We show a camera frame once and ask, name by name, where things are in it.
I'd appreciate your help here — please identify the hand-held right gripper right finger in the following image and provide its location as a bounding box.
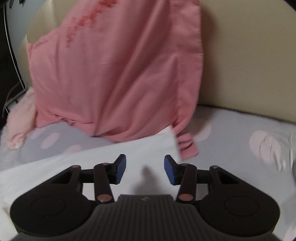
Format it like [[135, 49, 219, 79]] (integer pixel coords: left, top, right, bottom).
[[164, 155, 252, 204]]

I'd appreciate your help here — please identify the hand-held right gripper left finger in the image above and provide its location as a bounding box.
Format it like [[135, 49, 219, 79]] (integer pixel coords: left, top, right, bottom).
[[39, 154, 126, 204]]

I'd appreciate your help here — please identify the white t-shirt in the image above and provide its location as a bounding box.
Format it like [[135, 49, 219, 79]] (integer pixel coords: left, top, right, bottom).
[[0, 126, 182, 232]]

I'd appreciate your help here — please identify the polka dot bed sheet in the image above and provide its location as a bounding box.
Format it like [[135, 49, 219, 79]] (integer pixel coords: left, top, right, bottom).
[[0, 104, 296, 241]]

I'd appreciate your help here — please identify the dark pink embroidered pillow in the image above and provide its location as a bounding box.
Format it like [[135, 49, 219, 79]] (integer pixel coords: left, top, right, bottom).
[[26, 0, 204, 160]]

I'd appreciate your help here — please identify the light pink pillow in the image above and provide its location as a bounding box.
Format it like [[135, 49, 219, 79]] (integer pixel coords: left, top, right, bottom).
[[6, 87, 37, 150]]

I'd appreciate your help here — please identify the black wardrobe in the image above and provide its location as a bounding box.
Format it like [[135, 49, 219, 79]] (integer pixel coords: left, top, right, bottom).
[[0, 0, 26, 126]]

